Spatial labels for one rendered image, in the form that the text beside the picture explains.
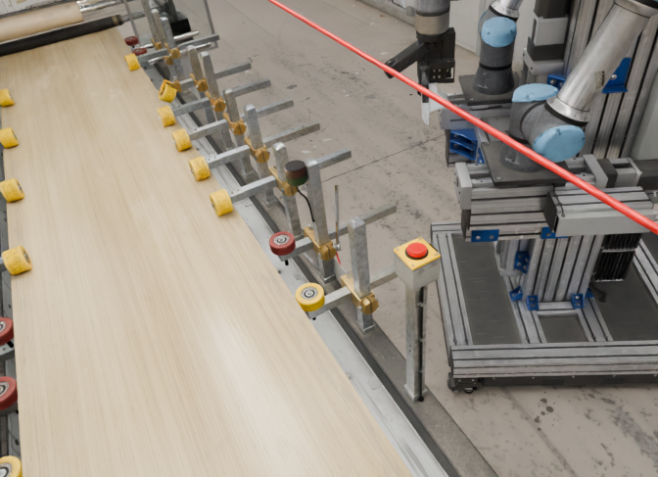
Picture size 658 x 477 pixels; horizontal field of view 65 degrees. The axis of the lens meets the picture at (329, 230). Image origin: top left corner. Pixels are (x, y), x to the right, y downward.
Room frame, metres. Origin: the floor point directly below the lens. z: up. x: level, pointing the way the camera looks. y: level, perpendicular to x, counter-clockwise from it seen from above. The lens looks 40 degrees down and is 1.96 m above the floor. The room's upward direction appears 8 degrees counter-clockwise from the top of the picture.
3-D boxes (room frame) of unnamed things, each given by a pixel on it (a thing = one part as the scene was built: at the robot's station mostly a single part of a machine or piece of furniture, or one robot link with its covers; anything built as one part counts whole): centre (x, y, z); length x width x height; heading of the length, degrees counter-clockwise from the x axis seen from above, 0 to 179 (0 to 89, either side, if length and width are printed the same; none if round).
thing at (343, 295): (1.06, -0.10, 0.83); 0.43 x 0.03 x 0.04; 113
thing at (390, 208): (1.30, -0.03, 0.84); 0.43 x 0.03 x 0.04; 113
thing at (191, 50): (2.39, 0.51, 0.89); 0.03 x 0.03 x 0.48; 23
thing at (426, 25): (1.16, -0.29, 1.54); 0.08 x 0.08 x 0.05
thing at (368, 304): (1.02, -0.06, 0.84); 0.13 x 0.06 x 0.05; 23
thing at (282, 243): (1.22, 0.15, 0.85); 0.08 x 0.08 x 0.11
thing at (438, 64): (1.16, -0.30, 1.46); 0.09 x 0.08 x 0.12; 82
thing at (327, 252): (1.25, 0.04, 0.85); 0.13 x 0.06 x 0.05; 23
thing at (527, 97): (1.28, -0.62, 1.21); 0.13 x 0.12 x 0.14; 179
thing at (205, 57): (2.15, 0.41, 0.93); 0.03 x 0.03 x 0.48; 23
